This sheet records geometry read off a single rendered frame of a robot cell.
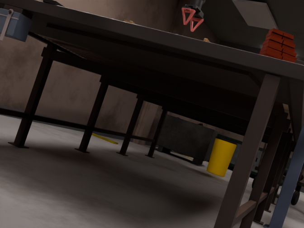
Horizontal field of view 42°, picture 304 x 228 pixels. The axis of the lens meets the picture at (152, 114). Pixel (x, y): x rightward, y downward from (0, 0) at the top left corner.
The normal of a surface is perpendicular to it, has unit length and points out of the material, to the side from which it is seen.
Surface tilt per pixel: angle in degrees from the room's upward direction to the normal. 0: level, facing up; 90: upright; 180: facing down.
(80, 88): 90
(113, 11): 90
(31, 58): 90
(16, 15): 90
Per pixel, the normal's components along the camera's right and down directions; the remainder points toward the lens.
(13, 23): -0.35, -0.13
